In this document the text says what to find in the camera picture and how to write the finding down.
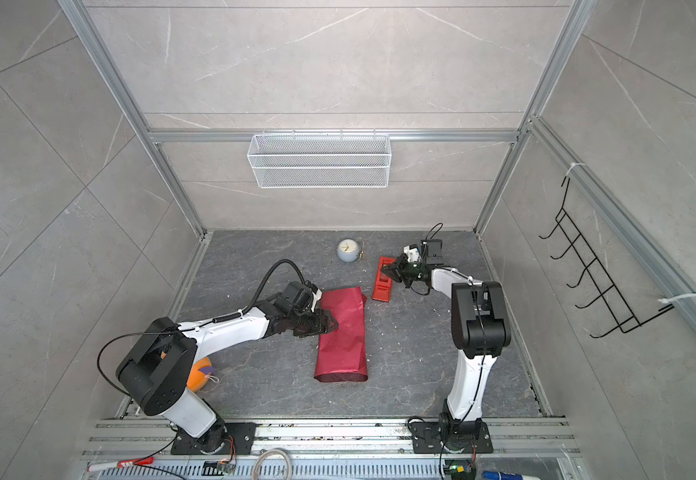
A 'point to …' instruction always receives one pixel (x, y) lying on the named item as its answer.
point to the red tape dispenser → (383, 284)
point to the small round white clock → (348, 250)
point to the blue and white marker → (497, 475)
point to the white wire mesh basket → (320, 160)
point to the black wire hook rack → (583, 251)
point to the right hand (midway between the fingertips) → (381, 265)
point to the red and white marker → (141, 461)
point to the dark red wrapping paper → (342, 353)
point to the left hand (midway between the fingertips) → (331, 320)
